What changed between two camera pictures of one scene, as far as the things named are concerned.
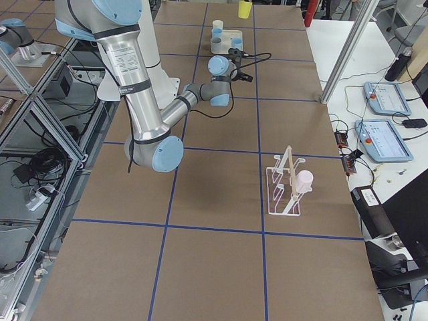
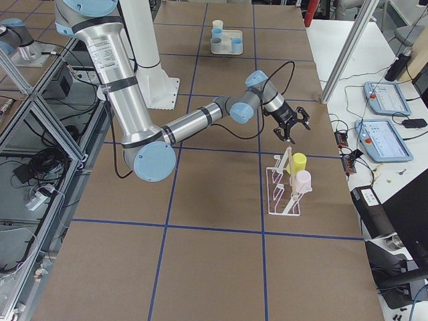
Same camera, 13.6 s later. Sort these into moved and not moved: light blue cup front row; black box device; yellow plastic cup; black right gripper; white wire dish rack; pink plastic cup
Moved: black right gripper; yellow plastic cup
Not moved: light blue cup front row; pink plastic cup; black box device; white wire dish rack
